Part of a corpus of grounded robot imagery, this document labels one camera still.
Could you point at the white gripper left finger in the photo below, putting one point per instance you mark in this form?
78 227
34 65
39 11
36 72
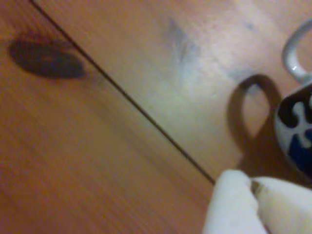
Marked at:
231 209

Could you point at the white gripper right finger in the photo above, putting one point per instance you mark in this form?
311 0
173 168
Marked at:
290 212

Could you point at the white mug with green pattern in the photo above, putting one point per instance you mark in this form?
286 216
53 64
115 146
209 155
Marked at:
299 114

